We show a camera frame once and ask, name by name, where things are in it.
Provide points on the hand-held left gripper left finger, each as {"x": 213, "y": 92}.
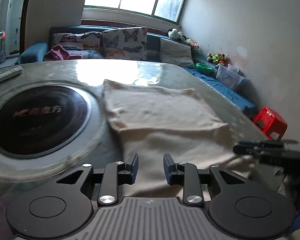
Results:
{"x": 134, "y": 167}

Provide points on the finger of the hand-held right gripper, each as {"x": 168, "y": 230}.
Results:
{"x": 250, "y": 150}
{"x": 265, "y": 143}

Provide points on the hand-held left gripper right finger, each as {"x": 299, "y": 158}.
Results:
{"x": 167, "y": 169}

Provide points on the cream garment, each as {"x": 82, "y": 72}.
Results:
{"x": 165, "y": 120}

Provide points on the red plastic stool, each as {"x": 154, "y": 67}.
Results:
{"x": 270, "y": 122}

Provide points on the blue sofa cover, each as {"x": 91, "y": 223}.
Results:
{"x": 230, "y": 97}

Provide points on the clear plastic storage box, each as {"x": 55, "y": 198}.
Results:
{"x": 227, "y": 80}

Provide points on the small clear plastic container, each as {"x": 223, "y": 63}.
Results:
{"x": 233, "y": 69}

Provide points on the green bowl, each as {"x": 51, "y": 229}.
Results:
{"x": 203, "y": 68}

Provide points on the green plush toy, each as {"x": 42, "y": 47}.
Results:
{"x": 214, "y": 58}

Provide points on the round black induction cooker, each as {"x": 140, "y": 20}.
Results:
{"x": 40, "y": 120}

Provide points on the grey pillow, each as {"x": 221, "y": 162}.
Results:
{"x": 176, "y": 52}

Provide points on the butterfly print pillow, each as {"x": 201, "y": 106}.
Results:
{"x": 90, "y": 54}
{"x": 75, "y": 38}
{"x": 122, "y": 42}

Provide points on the colourful plush toy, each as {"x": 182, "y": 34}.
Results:
{"x": 192, "y": 43}

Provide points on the blue corner sofa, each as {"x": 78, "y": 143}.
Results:
{"x": 152, "y": 42}

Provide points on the panda plush toy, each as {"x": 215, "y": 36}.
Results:
{"x": 174, "y": 33}

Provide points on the pink garment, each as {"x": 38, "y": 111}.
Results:
{"x": 57, "y": 53}

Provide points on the white remote control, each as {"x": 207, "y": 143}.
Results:
{"x": 5, "y": 76}

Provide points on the dark wooden door frame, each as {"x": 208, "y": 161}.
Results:
{"x": 26, "y": 17}

